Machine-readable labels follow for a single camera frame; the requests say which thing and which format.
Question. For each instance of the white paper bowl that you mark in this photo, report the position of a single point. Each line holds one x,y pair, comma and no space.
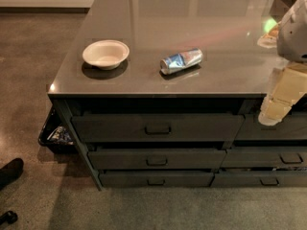
106,54

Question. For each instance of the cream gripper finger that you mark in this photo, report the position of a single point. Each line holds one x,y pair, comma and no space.
286,87

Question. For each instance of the crushed blue silver can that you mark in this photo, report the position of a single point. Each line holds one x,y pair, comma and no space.
181,61

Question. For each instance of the small black floor object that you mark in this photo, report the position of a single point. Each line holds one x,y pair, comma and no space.
9,217

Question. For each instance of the black shoe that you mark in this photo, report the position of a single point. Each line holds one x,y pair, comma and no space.
11,172

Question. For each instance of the black bin with trash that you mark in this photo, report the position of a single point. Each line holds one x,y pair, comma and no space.
55,136

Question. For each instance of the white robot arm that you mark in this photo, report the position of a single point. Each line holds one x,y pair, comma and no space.
289,35

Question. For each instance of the grey drawer cabinet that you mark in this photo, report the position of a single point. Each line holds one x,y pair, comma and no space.
233,77

